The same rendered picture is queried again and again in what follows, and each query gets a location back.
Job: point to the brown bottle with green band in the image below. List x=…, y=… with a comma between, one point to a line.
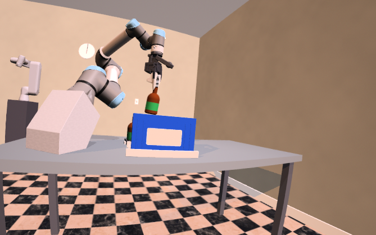
x=152, y=103

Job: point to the brown bottle with green label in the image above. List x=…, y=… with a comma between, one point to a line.
x=129, y=132

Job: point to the blue plastic crate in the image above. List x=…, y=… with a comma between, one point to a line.
x=157, y=132

